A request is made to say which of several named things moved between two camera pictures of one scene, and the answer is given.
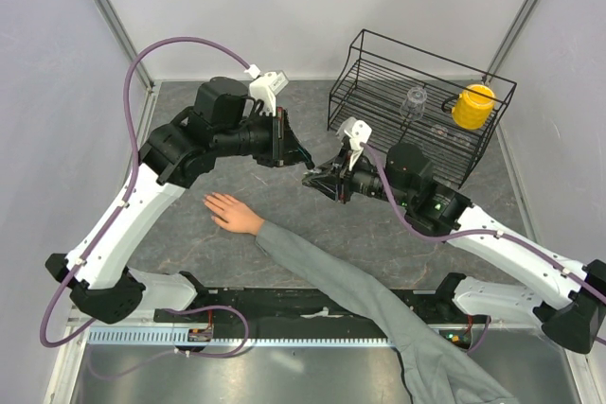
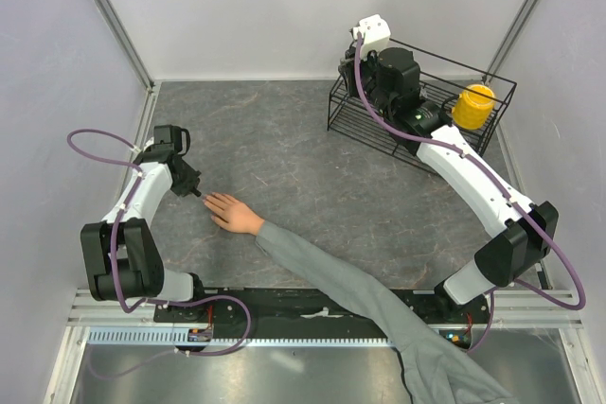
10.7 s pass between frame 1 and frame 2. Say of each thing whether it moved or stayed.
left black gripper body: moved
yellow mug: stayed
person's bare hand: stayed
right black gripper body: moved
